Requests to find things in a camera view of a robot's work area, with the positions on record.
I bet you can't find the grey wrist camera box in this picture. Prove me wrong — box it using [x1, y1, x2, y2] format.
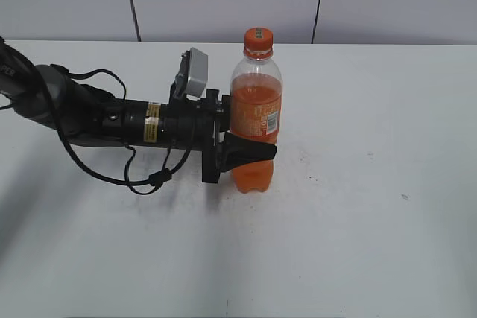
[173, 47, 209, 99]

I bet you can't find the orange bottle cap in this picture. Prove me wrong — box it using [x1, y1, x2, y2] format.
[244, 27, 274, 54]

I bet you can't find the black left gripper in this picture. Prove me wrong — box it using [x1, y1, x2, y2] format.
[160, 88, 277, 184]

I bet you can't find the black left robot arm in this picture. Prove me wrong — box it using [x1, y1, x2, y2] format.
[1, 44, 277, 183]

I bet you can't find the orange drink plastic bottle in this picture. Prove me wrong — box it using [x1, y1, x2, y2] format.
[229, 26, 283, 195]

